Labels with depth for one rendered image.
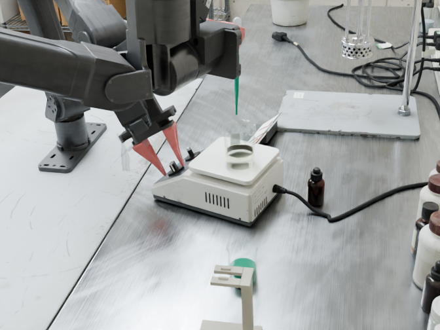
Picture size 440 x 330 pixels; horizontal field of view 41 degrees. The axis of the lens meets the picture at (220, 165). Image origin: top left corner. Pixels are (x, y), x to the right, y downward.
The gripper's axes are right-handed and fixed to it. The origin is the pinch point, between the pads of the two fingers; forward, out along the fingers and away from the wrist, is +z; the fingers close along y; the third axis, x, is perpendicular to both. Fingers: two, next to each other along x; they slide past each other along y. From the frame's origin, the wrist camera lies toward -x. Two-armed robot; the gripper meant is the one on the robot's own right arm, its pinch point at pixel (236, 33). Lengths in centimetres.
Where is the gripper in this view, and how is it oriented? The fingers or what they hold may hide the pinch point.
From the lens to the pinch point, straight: 88.7
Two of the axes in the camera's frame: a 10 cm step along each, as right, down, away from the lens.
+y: -8.6, -2.5, 4.4
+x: 0.0, 8.7, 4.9
